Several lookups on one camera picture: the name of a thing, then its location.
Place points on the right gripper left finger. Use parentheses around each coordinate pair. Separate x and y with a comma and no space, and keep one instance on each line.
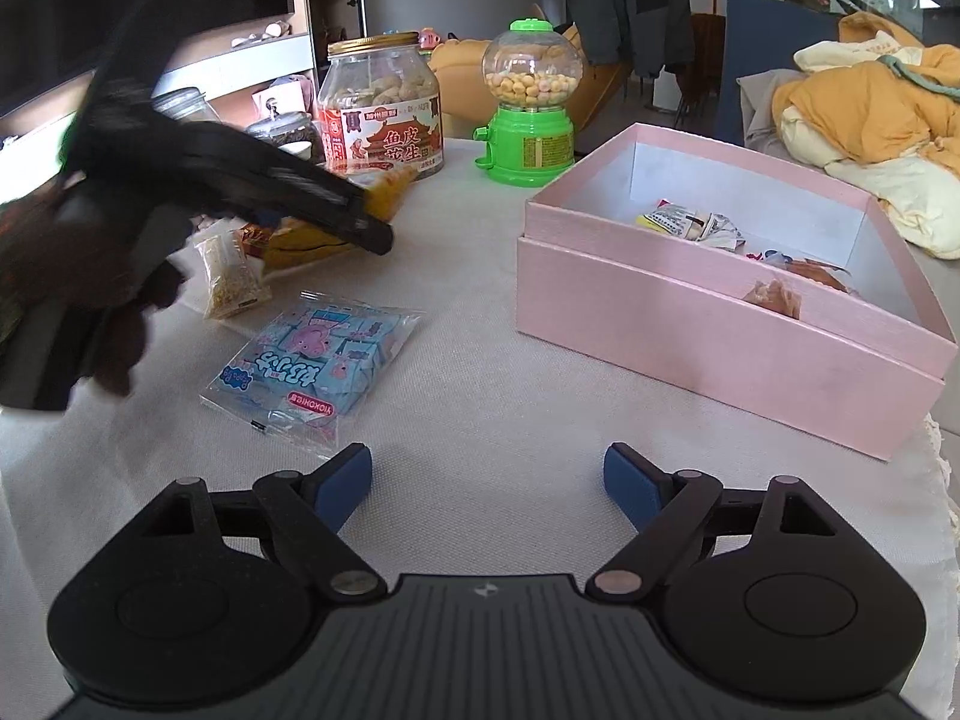
(203,597)

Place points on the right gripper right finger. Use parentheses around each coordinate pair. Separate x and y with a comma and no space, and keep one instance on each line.
(768,595)

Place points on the yellow panda snack packet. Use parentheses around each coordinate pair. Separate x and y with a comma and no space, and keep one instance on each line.
(293,242)

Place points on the blue pink candy bag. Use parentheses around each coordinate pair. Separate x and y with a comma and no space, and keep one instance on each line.
(305,375)

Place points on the small seed snack packet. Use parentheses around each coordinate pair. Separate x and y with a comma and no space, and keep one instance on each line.
(232,283)

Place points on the small glass jar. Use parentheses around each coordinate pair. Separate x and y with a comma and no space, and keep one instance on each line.
(276,115)

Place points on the pink gift box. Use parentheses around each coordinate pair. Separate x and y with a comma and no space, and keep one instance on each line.
(746,279)

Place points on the white table cloth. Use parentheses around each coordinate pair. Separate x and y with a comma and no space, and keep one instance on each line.
(488,445)

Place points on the plastic peanut jar gold lid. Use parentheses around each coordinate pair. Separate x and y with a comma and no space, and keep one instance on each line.
(379,107)

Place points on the yellow armchair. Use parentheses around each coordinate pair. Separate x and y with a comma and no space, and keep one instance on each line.
(467,105)

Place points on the green gumball machine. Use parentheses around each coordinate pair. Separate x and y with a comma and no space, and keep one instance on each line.
(531,71)

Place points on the yellow orange blanket pile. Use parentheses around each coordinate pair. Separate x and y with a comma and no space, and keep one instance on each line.
(877,109)

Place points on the dark jacket on stand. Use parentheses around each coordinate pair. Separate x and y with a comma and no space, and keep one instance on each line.
(649,35)

